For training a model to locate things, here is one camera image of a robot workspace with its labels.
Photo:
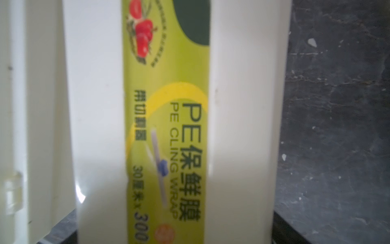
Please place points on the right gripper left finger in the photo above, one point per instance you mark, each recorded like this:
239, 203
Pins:
64, 232

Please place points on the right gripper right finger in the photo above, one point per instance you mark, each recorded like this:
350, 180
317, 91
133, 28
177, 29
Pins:
284, 233

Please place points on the white wrap dispenser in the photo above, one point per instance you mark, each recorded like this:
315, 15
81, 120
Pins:
157, 121

